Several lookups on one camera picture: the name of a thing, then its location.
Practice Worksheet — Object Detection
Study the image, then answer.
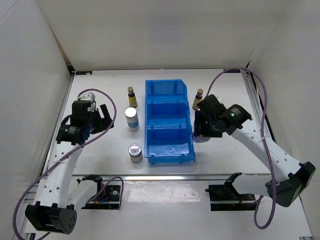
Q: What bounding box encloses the short spice jar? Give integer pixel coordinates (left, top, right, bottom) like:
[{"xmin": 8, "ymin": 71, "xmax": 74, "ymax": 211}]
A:
[
  {"xmin": 192, "ymin": 134, "xmax": 211, "ymax": 143},
  {"xmin": 128, "ymin": 143, "xmax": 144, "ymax": 163}
]

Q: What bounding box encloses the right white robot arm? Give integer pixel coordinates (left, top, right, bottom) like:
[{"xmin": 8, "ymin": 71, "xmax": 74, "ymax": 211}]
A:
[{"xmin": 193, "ymin": 94, "xmax": 316, "ymax": 207}]

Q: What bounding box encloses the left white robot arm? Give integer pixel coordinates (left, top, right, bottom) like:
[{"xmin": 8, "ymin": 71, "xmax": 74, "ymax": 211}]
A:
[{"xmin": 25, "ymin": 97, "xmax": 115, "ymax": 235}]

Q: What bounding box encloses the left tall silver-capped shaker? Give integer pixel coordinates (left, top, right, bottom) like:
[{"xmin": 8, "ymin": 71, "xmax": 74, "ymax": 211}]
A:
[{"xmin": 124, "ymin": 107, "xmax": 140, "ymax": 132}]

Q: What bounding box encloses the right small brown sauce bottle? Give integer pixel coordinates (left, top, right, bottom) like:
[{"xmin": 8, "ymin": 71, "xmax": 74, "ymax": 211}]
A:
[{"xmin": 192, "ymin": 88, "xmax": 204, "ymax": 111}]

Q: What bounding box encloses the small brown sauce bottle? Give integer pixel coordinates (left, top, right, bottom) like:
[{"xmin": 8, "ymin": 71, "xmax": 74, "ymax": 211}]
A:
[
  {"xmin": 192, "ymin": 88, "xmax": 204, "ymax": 111},
  {"xmin": 127, "ymin": 86, "xmax": 138, "ymax": 108}
]

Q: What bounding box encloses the left small brown sauce bottle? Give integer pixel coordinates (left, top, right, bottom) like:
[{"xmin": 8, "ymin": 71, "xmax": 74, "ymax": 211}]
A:
[{"xmin": 127, "ymin": 86, "xmax": 138, "ymax": 108}]

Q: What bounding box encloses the blue near storage bin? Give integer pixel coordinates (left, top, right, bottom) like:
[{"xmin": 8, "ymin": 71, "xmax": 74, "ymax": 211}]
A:
[{"xmin": 144, "ymin": 127, "xmax": 196, "ymax": 165}]

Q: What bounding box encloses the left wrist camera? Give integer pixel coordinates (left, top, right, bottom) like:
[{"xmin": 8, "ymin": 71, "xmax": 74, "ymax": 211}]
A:
[{"xmin": 77, "ymin": 92, "xmax": 96, "ymax": 112}]

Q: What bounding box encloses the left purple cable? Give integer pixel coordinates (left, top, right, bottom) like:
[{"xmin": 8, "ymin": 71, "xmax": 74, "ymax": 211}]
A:
[{"xmin": 11, "ymin": 88, "xmax": 125, "ymax": 240}]

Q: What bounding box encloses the right aluminium frame rail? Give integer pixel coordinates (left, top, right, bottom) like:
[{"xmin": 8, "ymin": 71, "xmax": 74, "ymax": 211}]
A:
[{"xmin": 240, "ymin": 69, "xmax": 275, "ymax": 141}]

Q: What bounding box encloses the aluminium frame rail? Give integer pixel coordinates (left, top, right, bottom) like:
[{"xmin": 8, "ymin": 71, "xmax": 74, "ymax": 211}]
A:
[
  {"xmin": 12, "ymin": 71, "xmax": 75, "ymax": 240},
  {"xmin": 240, "ymin": 69, "xmax": 275, "ymax": 141},
  {"xmin": 69, "ymin": 173, "xmax": 236, "ymax": 181}
]

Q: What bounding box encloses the front aluminium frame rail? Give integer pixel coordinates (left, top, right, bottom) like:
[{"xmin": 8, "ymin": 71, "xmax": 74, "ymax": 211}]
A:
[{"xmin": 69, "ymin": 173, "xmax": 236, "ymax": 181}]

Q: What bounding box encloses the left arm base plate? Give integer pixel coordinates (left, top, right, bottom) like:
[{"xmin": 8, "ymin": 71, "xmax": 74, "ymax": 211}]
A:
[{"xmin": 77, "ymin": 174, "xmax": 122, "ymax": 210}]

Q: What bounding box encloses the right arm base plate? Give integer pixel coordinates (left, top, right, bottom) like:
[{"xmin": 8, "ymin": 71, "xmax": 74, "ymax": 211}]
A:
[{"xmin": 205, "ymin": 184, "xmax": 257, "ymax": 212}]

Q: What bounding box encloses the left aluminium frame rail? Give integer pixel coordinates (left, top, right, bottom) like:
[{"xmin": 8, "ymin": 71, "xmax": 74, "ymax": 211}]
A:
[{"xmin": 12, "ymin": 71, "xmax": 75, "ymax": 240}]

